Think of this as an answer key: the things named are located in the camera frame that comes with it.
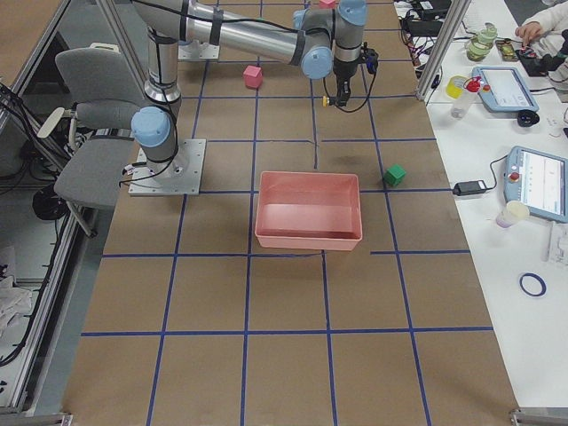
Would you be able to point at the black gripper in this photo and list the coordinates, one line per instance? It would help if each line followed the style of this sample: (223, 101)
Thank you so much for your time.
(342, 80)

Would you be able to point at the pink cube near arm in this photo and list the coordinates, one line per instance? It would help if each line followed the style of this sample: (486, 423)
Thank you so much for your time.
(326, 4)

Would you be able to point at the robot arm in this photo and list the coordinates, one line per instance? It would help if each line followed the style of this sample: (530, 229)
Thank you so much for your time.
(320, 42)

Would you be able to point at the green cube near arm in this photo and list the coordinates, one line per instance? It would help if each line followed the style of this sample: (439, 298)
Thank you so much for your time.
(394, 175)

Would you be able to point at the person hand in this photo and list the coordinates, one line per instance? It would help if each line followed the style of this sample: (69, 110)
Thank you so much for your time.
(529, 32)

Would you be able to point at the pink cube centre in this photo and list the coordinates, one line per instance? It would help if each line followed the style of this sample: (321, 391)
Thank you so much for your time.
(253, 77)

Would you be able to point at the yellow tape roll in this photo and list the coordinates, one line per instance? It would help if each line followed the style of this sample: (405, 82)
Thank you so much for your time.
(457, 84)

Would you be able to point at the red cap squeeze bottle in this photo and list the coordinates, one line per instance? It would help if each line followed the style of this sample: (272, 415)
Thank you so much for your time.
(470, 90)

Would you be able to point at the pink plastic bin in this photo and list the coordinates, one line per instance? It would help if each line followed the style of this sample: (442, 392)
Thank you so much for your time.
(308, 210)

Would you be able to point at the far teach pendant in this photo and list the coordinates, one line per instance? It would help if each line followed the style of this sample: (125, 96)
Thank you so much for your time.
(504, 90)

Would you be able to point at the teach pendant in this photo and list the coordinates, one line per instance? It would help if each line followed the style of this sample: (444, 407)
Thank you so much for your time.
(539, 181)
(504, 90)

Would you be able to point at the black power adapter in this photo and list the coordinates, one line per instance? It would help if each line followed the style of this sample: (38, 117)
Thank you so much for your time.
(472, 187)

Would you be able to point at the black round dish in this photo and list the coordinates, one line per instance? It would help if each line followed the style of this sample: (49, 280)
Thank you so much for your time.
(527, 118)

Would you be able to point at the paper cup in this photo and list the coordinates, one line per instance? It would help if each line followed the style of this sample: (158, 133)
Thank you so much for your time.
(513, 213)

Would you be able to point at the near teach pendant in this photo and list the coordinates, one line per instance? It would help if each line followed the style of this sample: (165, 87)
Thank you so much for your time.
(539, 181)

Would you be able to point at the grey office chair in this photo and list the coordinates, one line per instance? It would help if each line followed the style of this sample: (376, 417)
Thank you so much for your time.
(105, 97)

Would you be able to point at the aluminium frame post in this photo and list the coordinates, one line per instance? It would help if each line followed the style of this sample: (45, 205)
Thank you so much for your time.
(455, 14)

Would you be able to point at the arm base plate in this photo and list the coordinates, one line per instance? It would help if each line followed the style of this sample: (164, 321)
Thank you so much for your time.
(196, 51)
(180, 176)

